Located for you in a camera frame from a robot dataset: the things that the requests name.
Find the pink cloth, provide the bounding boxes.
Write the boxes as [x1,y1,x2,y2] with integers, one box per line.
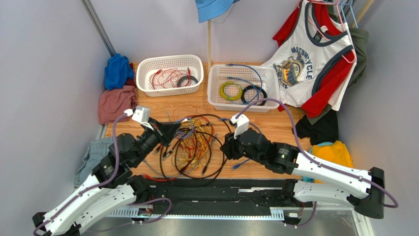
[97,85,137,125]

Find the right white plastic basket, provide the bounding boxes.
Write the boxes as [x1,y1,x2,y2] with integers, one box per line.
[207,63,280,111]

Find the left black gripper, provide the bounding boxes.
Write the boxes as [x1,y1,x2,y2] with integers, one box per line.
[132,117,182,167]

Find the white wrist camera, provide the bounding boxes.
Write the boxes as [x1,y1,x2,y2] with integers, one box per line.
[230,114,250,139]
[124,105,154,130]

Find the black coiled cable basket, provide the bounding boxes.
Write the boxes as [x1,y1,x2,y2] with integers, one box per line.
[240,85,268,106]
[177,75,199,89]

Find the black cloth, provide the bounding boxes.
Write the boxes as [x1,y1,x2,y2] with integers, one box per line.
[295,110,339,146]

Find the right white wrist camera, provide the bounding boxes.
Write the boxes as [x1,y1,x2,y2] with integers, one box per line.
[230,114,250,139]

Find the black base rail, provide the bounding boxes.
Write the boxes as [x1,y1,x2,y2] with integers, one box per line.
[70,177,365,227]

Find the white motorcycle tank top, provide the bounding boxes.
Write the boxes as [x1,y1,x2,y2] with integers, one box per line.
[262,0,358,112]

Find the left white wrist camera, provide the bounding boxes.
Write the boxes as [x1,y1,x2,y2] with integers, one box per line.
[124,105,154,130]

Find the white plastic basket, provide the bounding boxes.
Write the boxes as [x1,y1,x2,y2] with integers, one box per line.
[207,63,280,111]
[136,54,204,97]

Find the blue ethernet cable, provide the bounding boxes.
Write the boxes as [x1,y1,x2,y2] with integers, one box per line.
[219,118,263,170]
[225,63,264,106]

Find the aluminium frame post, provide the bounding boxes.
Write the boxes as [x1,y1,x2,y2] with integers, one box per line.
[80,0,116,57]

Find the blue cloth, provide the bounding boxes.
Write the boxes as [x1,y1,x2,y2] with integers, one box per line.
[104,53,134,90]

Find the thick black cable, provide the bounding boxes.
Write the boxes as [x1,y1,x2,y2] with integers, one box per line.
[157,113,233,188]

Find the black coiled cable right basket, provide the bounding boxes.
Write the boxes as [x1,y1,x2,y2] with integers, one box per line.
[240,85,268,106]

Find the blue bucket hat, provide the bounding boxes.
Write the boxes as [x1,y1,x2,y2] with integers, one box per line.
[195,0,240,23]

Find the light blue jeans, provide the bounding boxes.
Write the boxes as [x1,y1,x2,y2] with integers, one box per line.
[74,137,114,186]

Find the red shirt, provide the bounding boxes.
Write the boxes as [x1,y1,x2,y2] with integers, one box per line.
[272,3,358,118]

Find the left white plastic basket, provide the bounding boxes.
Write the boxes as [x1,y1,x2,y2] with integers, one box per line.
[136,54,204,97]

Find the thin red wire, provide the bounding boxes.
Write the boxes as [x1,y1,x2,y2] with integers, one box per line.
[151,67,192,89]

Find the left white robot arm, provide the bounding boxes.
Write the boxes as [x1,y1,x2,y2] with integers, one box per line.
[32,109,181,236]

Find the dark green garment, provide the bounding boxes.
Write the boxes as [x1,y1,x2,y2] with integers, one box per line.
[327,13,370,89]

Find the black coiled cable left basket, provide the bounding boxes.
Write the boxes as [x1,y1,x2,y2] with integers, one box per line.
[177,75,199,89]

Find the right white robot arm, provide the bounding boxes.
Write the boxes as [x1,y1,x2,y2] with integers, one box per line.
[220,102,399,219]

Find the thin blue wire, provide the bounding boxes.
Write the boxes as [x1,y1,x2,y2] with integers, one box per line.
[173,118,197,140]

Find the yellow cloth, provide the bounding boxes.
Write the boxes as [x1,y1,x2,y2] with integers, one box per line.
[309,141,354,168]

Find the yellow cable bundle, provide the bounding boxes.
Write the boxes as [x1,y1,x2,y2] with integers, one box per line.
[173,118,218,171]

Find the yellow coiled cable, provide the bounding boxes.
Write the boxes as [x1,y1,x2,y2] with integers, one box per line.
[219,81,243,101]

